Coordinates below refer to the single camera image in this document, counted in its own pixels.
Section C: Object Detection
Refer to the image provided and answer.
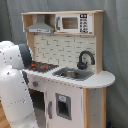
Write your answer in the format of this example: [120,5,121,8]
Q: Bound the black toy faucet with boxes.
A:
[77,50,95,70]

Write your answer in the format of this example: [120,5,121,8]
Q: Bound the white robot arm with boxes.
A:
[0,41,39,128]

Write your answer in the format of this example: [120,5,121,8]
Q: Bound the grey toy sink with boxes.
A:
[53,67,93,81]

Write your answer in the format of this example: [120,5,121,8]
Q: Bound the grey range hood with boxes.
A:
[26,14,55,34]

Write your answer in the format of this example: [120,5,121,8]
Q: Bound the toy microwave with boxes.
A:
[56,14,93,34]

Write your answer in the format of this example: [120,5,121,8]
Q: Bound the white cupboard door with dispenser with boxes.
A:
[45,82,84,128]

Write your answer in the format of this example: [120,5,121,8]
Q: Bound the black toy stove top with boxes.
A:
[29,61,57,73]

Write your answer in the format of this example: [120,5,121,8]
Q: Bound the right red oven knob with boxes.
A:
[32,81,39,87]

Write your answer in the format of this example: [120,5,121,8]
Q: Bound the wooden toy kitchen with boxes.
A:
[22,10,115,128]

